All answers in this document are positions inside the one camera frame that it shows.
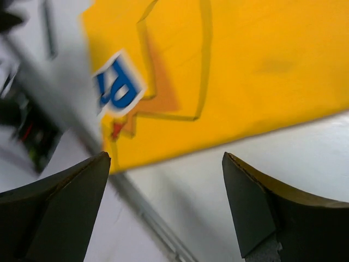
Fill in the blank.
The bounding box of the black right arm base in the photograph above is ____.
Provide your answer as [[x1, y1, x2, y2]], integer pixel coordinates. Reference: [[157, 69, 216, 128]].
[[1, 81, 62, 175]]

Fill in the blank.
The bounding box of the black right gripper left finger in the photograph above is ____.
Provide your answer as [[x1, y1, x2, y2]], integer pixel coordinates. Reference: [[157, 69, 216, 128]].
[[1, 152, 111, 261]]

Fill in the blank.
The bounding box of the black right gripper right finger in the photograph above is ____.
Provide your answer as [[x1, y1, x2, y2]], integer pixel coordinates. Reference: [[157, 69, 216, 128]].
[[222, 153, 348, 261]]

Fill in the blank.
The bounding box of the yellow Pikachu cloth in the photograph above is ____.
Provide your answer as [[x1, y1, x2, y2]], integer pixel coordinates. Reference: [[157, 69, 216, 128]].
[[81, 1, 348, 171]]

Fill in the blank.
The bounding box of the aluminium table frame rail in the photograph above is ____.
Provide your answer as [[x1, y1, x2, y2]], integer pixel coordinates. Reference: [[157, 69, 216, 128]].
[[4, 37, 196, 261]]

